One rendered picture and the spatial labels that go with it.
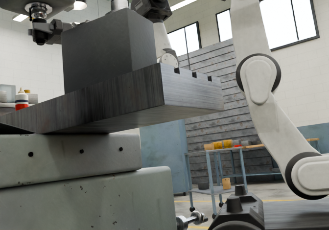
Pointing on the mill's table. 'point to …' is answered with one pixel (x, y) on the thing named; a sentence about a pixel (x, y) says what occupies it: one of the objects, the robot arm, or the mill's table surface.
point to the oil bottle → (21, 100)
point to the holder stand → (106, 48)
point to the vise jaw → (33, 99)
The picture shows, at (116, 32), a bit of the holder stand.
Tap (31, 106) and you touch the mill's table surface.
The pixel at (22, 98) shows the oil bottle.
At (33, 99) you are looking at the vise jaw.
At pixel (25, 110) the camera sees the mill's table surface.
